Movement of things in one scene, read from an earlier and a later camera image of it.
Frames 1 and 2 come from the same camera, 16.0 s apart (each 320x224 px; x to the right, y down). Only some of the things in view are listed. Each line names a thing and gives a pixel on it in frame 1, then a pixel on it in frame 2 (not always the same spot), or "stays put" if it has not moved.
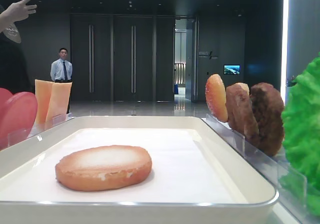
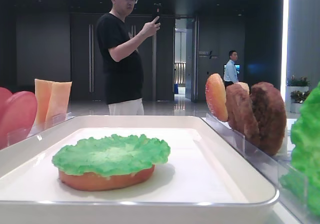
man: (61, 70) to (230, 74)
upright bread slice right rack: (215, 93) stays put
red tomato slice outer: (5, 94) stays put
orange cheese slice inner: (57, 108) stays put
